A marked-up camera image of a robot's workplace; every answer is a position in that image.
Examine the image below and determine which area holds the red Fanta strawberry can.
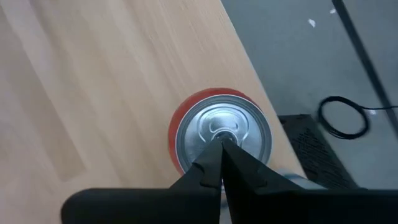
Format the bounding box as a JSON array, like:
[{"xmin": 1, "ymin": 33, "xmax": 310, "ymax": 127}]
[{"xmin": 167, "ymin": 87, "xmax": 274, "ymax": 177}]

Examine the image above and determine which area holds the black computer case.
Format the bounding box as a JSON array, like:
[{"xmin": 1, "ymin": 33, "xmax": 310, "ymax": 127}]
[{"xmin": 277, "ymin": 114, "xmax": 360, "ymax": 190}]

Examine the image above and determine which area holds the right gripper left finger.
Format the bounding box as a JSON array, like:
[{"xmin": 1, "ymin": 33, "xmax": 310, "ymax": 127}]
[{"xmin": 60, "ymin": 138, "xmax": 224, "ymax": 224}]

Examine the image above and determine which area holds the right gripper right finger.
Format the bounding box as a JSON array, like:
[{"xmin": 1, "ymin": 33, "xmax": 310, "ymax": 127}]
[{"xmin": 222, "ymin": 138, "xmax": 398, "ymax": 224}]

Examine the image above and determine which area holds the black cable with coil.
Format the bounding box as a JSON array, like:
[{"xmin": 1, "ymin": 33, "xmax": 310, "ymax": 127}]
[{"xmin": 317, "ymin": 95, "xmax": 398, "ymax": 140}]

